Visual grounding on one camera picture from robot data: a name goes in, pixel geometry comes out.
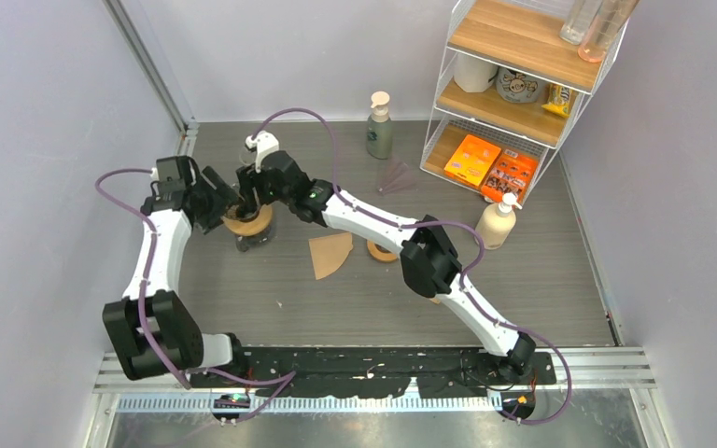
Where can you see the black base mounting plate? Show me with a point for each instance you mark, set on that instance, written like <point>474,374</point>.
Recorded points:
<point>364,372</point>

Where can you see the glass carafe server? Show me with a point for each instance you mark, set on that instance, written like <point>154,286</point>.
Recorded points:
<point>245,243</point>

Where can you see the orange box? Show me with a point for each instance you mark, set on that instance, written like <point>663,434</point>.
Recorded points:
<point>471,161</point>

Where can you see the clear glass bottle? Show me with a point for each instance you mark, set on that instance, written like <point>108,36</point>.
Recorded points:
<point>578,20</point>

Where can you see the cartoon printed tin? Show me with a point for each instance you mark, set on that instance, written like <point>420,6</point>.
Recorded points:
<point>517,87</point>

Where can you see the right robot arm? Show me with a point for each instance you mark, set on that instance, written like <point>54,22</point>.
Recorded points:
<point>429,260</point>

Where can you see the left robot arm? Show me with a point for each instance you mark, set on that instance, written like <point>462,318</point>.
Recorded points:
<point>151,330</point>

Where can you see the white paper roll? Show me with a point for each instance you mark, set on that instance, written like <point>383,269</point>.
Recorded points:
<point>474,75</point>

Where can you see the orange snack packet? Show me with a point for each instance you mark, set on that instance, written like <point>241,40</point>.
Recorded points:
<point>512,172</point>

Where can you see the large wooden ring holder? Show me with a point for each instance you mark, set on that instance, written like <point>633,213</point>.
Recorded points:
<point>261,222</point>

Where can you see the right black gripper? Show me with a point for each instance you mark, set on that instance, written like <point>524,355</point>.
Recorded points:
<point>248,180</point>

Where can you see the pink glass dripper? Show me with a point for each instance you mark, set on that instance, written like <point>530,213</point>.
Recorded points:
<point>394,175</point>

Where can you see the white wire wooden shelf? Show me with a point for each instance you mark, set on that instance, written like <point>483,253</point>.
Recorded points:
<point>522,36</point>

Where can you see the green pump bottle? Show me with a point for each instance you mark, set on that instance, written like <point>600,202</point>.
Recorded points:
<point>379,134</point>

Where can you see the small wooden ring holder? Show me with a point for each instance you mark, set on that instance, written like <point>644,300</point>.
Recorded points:
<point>379,253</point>

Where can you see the dark ribbed glass dripper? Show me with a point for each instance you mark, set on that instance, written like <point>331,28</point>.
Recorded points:
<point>244,210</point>

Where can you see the aluminium frame rail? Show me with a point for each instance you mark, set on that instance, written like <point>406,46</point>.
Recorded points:
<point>167,224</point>

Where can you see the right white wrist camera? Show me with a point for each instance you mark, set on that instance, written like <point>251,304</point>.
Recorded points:
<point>262,144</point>

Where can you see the cream pump bottle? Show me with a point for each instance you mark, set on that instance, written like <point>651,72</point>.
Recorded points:
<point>497,221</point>

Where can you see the yellow snack bag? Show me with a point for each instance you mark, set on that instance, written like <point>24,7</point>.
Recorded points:
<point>560,101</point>

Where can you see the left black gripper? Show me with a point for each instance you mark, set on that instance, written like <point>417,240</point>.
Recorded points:
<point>222,196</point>

